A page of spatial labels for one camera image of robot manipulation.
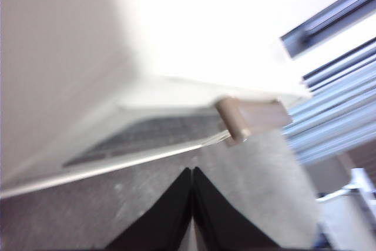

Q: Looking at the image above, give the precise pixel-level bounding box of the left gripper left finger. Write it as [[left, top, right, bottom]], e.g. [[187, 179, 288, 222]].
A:
[[103, 167, 194, 251]]

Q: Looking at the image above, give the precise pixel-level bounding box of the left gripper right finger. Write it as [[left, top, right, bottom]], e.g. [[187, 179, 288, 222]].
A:
[[192, 166, 280, 251]]

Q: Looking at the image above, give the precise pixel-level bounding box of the oven door with beige handle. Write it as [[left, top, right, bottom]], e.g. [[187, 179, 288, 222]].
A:
[[0, 0, 313, 200]]

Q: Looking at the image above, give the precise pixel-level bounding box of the pale blue slatted panel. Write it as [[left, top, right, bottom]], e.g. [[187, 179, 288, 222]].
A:
[[282, 38, 376, 166]]

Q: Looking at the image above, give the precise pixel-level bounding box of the white background frame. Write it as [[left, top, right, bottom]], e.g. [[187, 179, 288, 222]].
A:
[[315, 167, 376, 205]]

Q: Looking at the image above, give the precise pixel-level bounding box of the grey metal frame bar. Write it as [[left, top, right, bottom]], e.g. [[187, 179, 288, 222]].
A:
[[280, 0, 376, 61]]

